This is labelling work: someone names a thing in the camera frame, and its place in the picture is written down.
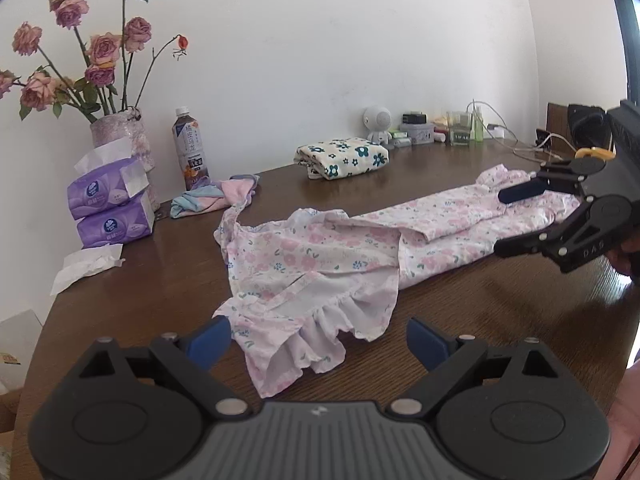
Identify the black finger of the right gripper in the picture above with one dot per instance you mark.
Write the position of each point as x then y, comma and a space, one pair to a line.
542, 241
566, 176

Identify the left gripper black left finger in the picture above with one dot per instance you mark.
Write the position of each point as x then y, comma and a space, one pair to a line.
169, 378

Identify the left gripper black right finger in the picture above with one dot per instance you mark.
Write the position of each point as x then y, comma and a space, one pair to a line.
467, 377

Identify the pink floral dress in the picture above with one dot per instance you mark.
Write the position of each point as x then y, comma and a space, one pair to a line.
297, 284

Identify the person right hand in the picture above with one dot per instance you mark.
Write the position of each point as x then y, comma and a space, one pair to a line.
619, 257

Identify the black bag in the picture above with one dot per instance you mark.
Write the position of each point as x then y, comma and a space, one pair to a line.
588, 126

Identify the green small bottle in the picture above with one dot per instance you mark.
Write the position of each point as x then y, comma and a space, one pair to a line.
478, 128

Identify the square glass perfume bottle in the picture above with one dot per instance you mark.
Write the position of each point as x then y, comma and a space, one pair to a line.
460, 128

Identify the crumpled white tissue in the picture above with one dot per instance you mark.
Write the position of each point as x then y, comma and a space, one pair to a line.
85, 263

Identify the grey tin box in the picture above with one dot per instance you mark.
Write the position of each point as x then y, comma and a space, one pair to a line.
419, 133

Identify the lower purple tissue pack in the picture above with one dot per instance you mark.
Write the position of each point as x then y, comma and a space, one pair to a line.
120, 225

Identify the purple tissue pack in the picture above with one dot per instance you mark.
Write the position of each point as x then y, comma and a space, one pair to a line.
120, 225
108, 176

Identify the black charger adapter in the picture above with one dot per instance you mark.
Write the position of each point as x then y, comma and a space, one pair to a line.
414, 118

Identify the pastel pink blue cloth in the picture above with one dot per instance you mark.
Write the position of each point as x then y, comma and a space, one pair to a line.
208, 196

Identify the small green white boxes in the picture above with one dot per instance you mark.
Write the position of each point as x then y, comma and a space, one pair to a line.
399, 139

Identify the upper purple tissue pack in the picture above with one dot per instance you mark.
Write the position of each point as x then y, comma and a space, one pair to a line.
108, 176

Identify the white robot figurine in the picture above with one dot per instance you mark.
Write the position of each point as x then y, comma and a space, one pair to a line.
377, 120

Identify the folded white teal floral cloth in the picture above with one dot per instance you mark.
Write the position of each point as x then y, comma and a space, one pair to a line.
341, 158

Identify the brown tea drink bottle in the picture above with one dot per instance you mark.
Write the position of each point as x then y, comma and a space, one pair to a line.
189, 148

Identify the purple textured vase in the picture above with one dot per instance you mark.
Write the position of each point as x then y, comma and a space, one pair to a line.
127, 124

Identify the dried pink rose bouquet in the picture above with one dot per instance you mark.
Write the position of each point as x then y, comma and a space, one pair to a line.
107, 61

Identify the yellow ring object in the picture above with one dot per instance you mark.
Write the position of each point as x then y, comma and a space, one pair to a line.
599, 153

